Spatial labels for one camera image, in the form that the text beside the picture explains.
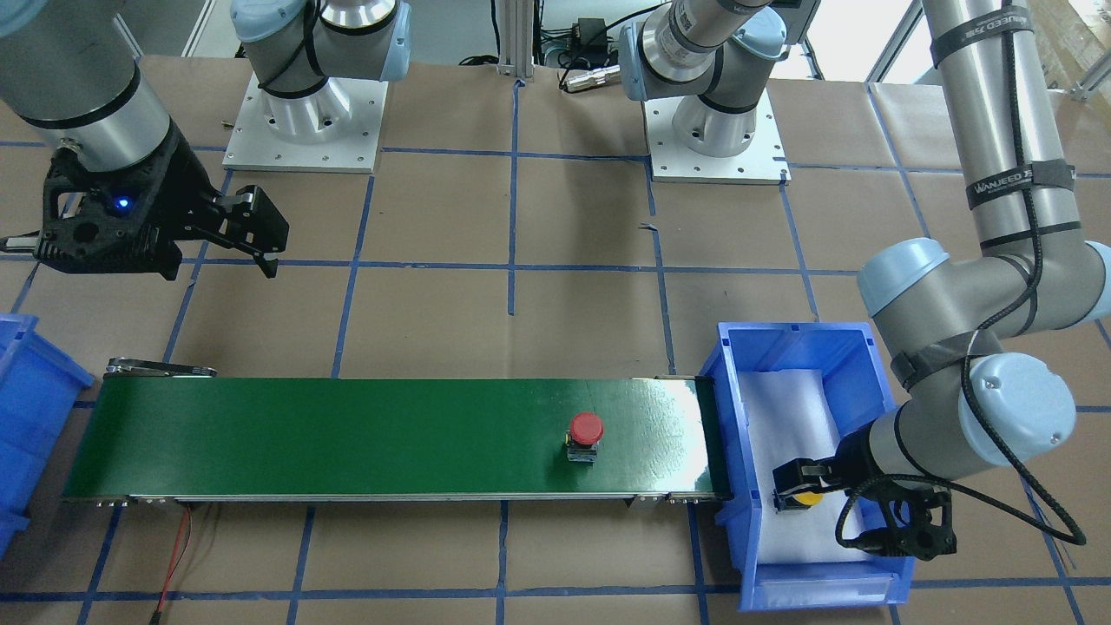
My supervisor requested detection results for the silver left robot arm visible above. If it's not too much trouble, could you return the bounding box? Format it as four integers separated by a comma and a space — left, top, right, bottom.
772, 1, 1108, 561

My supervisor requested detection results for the red push button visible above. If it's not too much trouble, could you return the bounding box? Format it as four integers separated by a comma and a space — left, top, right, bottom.
565, 411, 605, 464

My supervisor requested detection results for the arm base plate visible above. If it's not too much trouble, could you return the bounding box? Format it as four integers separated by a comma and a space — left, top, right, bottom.
222, 75, 389, 174
643, 91, 792, 185

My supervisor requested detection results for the aluminium frame post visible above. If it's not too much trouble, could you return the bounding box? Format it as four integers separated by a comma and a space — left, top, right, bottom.
496, 0, 539, 83

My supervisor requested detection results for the green conveyor belt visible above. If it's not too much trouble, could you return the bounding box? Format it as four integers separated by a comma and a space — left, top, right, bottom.
62, 375, 731, 503

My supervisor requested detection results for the white foam pad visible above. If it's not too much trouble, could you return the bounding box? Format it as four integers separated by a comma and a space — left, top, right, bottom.
735, 367, 869, 565

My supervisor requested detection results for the blue bin far side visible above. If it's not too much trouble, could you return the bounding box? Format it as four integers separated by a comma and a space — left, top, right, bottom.
1, 313, 94, 553

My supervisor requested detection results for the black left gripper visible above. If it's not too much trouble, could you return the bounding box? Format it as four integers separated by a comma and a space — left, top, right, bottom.
772, 424, 957, 561

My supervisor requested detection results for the blue bin with foam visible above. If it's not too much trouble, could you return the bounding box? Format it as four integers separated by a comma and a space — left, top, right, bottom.
698, 321, 917, 614

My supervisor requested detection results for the yellow push button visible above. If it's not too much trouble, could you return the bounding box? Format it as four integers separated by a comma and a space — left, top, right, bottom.
772, 486, 825, 514

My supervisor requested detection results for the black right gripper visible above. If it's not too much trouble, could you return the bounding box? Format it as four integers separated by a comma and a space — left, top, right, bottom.
33, 122, 289, 280

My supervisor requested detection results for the red black wire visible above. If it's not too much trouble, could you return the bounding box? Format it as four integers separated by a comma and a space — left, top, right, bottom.
149, 505, 196, 615

